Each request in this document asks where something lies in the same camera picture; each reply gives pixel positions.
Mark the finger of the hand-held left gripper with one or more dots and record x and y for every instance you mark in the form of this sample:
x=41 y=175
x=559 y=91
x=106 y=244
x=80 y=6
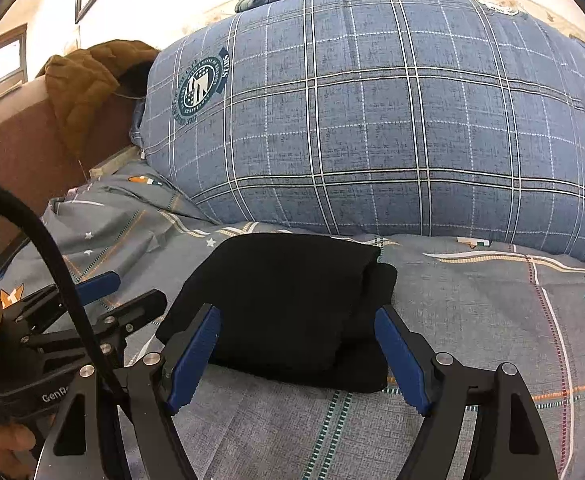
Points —
x=140 y=307
x=97 y=285

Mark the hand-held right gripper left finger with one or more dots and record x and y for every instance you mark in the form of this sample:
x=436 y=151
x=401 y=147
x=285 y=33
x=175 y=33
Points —
x=192 y=360

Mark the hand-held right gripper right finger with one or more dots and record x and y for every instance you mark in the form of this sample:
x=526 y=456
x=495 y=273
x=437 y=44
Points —
x=402 y=360

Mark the black pants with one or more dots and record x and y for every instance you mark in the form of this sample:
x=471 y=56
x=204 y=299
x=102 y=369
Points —
x=282 y=300

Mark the person's left hand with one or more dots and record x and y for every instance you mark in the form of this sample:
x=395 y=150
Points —
x=2 y=452

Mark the grey printed bed sheet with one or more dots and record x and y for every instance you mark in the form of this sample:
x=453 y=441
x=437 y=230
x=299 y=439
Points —
x=472 y=320

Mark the brown headboard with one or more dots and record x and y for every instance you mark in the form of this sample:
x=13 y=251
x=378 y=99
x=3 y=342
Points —
x=22 y=160

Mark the brown quilted jacket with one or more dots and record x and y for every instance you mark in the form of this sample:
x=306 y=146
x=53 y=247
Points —
x=87 y=85

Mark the window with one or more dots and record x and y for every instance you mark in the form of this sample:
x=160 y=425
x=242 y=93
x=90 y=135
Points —
x=0 y=60

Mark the blue plaid quilt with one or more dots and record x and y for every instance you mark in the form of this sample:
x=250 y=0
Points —
x=372 y=110

